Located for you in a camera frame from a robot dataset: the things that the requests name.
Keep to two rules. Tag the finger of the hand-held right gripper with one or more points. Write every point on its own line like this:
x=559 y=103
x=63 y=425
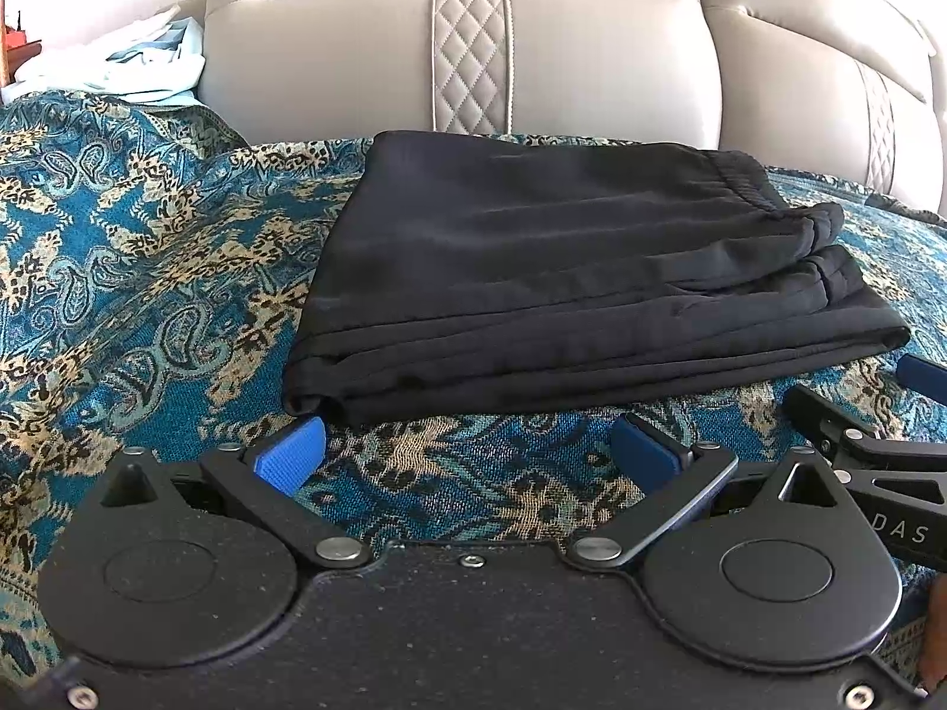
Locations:
x=817 y=410
x=921 y=371

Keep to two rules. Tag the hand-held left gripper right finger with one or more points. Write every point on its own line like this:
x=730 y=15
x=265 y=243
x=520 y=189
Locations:
x=645 y=450

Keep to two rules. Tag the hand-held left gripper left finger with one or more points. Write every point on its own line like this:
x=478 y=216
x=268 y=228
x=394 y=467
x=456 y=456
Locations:
x=288 y=452

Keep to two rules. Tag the black pants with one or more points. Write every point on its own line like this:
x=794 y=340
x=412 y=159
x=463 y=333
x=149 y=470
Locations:
x=555 y=274

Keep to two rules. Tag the person's right forearm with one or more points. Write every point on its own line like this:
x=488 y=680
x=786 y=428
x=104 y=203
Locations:
x=936 y=629

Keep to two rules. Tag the teal patterned blanket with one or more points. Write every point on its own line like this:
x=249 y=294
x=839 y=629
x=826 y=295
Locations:
x=148 y=274

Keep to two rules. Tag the pile of light blue clothes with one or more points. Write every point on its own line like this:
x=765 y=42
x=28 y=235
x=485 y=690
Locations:
x=133 y=66

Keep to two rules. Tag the wooden cabinet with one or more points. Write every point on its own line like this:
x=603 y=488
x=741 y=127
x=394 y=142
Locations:
x=18 y=52

